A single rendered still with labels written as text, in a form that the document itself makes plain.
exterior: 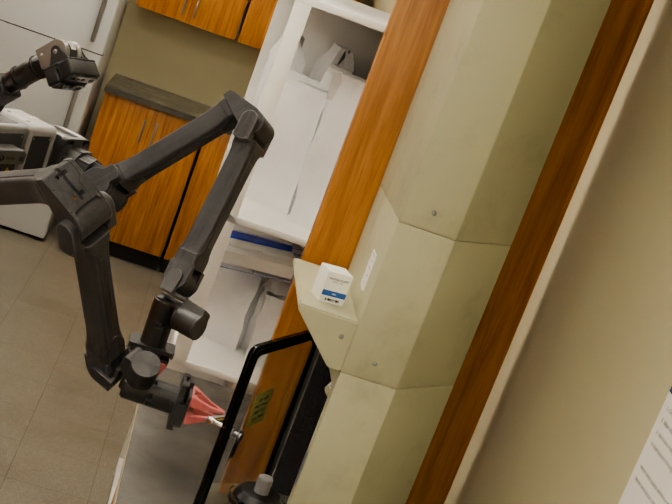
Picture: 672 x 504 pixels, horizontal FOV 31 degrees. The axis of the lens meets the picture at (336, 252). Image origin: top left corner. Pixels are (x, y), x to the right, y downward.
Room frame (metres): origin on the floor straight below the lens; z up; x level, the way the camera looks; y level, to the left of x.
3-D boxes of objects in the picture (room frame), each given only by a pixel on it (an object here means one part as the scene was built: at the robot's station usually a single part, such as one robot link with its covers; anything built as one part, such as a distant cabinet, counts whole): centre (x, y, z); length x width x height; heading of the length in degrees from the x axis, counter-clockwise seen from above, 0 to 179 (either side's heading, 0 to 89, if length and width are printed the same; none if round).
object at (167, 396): (2.27, 0.21, 1.20); 0.07 x 0.07 x 0.10; 8
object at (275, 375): (2.31, 0.03, 1.19); 0.30 x 0.01 x 0.40; 159
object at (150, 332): (2.55, 0.31, 1.21); 0.10 x 0.07 x 0.07; 99
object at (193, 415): (2.28, 0.14, 1.20); 0.09 x 0.07 x 0.07; 98
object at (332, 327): (2.30, 0.00, 1.46); 0.32 x 0.11 x 0.10; 9
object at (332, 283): (2.23, -0.01, 1.54); 0.05 x 0.05 x 0.06; 22
